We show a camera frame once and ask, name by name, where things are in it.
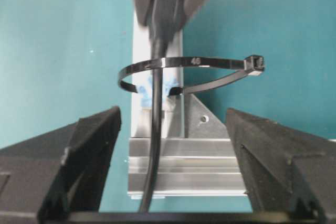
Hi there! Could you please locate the aluminium extrusion frame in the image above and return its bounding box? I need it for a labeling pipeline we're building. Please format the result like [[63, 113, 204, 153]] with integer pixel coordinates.
[[127, 6, 336, 200]]

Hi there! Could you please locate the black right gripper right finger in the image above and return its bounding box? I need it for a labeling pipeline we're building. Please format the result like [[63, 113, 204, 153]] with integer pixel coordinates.
[[226, 108, 335, 223]]

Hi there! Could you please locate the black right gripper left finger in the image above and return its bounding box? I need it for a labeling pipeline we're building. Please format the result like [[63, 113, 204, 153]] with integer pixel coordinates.
[[1, 106, 121, 223]]

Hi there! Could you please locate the black cable tie loop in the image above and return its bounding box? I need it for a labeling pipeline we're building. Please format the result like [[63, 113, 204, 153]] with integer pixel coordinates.
[[118, 55, 265, 96]]

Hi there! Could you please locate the black USB cable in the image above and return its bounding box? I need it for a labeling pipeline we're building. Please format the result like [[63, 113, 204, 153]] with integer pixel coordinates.
[[137, 0, 188, 213]]

